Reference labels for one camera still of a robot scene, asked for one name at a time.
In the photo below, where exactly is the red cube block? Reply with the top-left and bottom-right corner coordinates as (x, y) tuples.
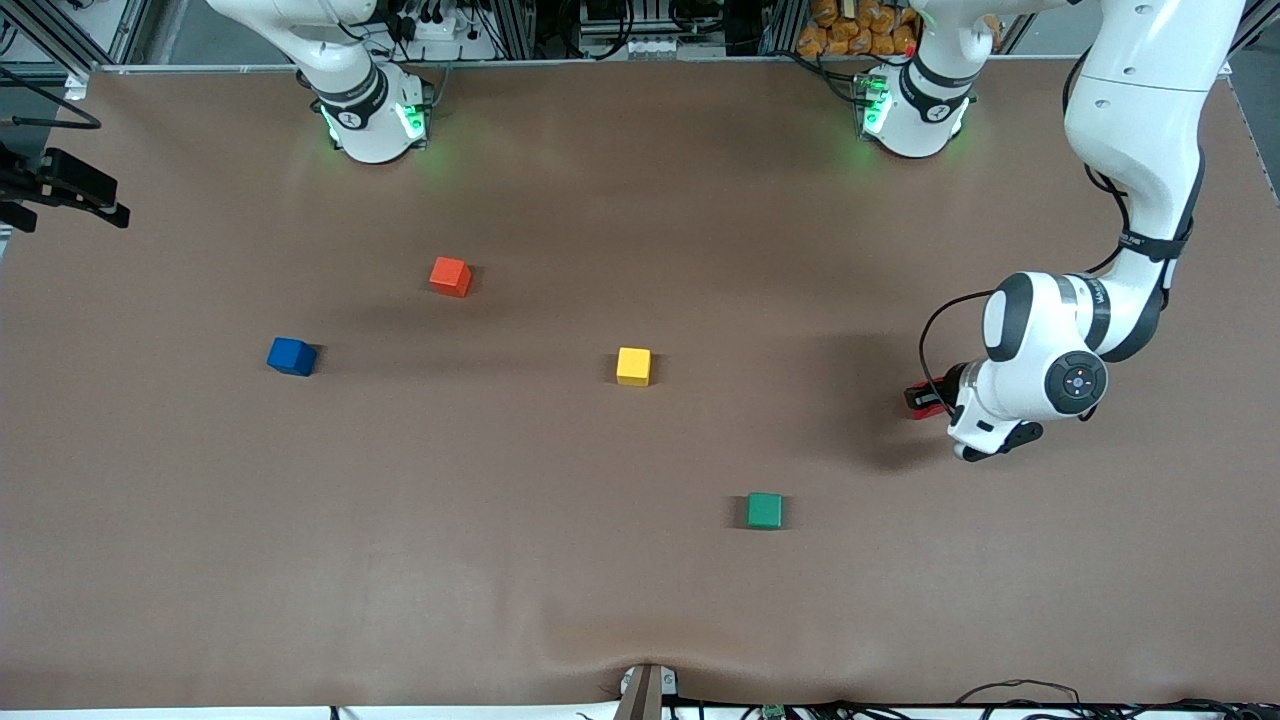
(904, 380), (949, 422)

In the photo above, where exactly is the blue cube block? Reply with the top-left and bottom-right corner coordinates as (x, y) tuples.
(266, 337), (318, 378)

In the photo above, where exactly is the brown table mat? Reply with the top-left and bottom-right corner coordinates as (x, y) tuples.
(0, 58), (1280, 713)

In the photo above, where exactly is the orange mesh bag pile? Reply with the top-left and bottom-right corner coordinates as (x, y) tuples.
(796, 0), (918, 58)

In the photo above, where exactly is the orange cube block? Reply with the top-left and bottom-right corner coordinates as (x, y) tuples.
(429, 256), (474, 299)

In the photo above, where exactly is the white power strip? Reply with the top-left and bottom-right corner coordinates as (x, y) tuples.
(395, 5), (491, 51)

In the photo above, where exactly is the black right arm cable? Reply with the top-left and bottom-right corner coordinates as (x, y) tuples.
(0, 60), (104, 127)

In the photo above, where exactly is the thin black cable loop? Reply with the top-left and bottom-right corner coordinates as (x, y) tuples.
(955, 679), (1083, 707)

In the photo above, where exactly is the black cable bundle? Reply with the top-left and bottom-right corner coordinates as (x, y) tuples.
(668, 698), (1280, 720)

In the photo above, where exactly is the aluminium frame post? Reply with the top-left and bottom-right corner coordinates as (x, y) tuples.
(758, 0), (807, 57)
(488, 0), (538, 59)

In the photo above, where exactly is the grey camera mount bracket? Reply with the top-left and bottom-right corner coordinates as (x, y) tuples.
(614, 662), (680, 720)

